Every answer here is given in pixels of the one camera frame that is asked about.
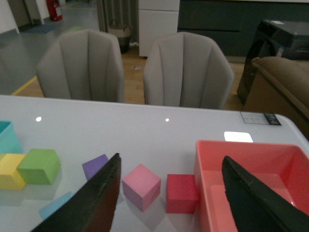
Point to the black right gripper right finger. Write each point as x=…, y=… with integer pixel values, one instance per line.
x=257, y=208

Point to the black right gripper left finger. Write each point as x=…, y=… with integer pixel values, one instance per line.
x=92, y=207

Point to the light blue foam block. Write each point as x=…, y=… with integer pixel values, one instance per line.
x=49, y=209

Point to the purple foam block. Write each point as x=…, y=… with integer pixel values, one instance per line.
x=91, y=167

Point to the pink plastic bin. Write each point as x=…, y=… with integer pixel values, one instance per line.
x=283, y=168

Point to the pink foam block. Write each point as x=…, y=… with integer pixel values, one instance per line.
x=141, y=186

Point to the green foam block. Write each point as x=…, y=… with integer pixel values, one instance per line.
x=40, y=166

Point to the red foam block by bin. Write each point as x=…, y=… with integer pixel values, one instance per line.
x=181, y=194

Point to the yellow foam block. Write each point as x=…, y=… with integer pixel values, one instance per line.
x=10, y=178

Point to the table label sticker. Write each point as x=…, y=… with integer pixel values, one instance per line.
x=260, y=118

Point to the teal plastic bin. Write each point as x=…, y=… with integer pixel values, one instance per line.
x=9, y=142

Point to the brown sofa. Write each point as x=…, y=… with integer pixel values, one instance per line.
x=281, y=86

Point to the left grey chair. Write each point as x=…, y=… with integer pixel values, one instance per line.
x=83, y=65

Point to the grey chair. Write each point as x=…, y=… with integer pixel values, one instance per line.
x=83, y=65
x=187, y=70

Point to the right grey chair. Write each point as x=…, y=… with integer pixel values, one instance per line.
x=187, y=70

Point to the black appliance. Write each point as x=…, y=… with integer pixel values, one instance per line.
x=273, y=38

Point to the woven basket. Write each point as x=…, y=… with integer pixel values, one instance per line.
x=122, y=32

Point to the dark counter cabinet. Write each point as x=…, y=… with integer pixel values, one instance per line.
x=233, y=23

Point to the white cabinet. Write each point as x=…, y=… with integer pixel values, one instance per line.
x=157, y=18

